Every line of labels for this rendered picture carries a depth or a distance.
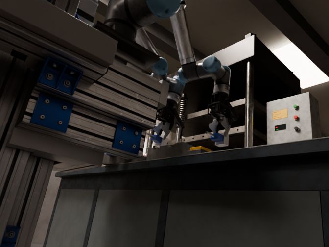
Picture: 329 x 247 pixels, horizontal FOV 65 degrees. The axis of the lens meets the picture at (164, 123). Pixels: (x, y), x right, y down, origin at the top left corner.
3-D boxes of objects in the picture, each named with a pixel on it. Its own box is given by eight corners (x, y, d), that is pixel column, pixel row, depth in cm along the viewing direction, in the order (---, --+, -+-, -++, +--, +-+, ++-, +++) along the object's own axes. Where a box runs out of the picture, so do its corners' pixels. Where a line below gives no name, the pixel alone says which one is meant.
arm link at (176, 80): (172, 80, 149) (185, 84, 148) (165, 96, 145) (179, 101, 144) (172, 72, 141) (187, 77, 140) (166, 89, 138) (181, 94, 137)
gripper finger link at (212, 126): (204, 135, 121) (209, 116, 123) (212, 138, 125) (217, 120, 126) (209, 135, 119) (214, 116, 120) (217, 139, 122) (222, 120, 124)
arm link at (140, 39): (131, -4, 141) (174, 64, 126) (132, 11, 151) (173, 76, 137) (111, 3, 139) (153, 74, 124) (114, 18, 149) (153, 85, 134)
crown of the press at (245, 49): (253, 97, 184) (254, 29, 205) (143, 128, 279) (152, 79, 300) (303, 133, 233) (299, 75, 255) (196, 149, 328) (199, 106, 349)
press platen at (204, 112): (250, 102, 200) (250, 96, 202) (159, 126, 281) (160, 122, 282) (291, 130, 241) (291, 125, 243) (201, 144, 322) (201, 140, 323)
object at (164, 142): (146, 137, 125) (150, 127, 127) (140, 137, 129) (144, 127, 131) (165, 148, 132) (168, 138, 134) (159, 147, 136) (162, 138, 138)
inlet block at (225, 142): (210, 137, 111) (211, 125, 112) (201, 138, 114) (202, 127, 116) (228, 145, 118) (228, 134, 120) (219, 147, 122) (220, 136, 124)
